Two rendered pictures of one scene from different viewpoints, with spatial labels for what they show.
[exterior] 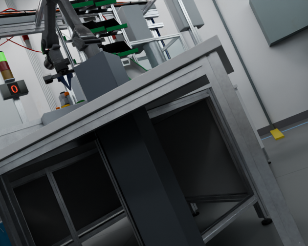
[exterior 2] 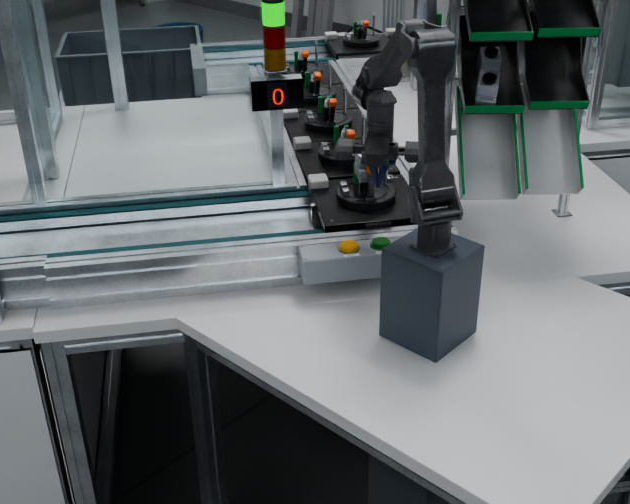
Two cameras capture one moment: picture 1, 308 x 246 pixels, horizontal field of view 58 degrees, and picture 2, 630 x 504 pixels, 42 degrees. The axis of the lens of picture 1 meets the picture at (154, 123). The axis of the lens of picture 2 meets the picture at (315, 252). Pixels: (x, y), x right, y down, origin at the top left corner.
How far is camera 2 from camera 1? 117 cm
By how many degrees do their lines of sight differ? 40
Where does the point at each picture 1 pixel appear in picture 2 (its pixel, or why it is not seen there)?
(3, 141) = (224, 270)
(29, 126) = (273, 256)
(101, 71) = (424, 298)
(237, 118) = not seen: outside the picture
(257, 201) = not seen: outside the picture
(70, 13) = (429, 130)
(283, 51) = not seen: outside the picture
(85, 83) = (389, 287)
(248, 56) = not seen: outside the picture
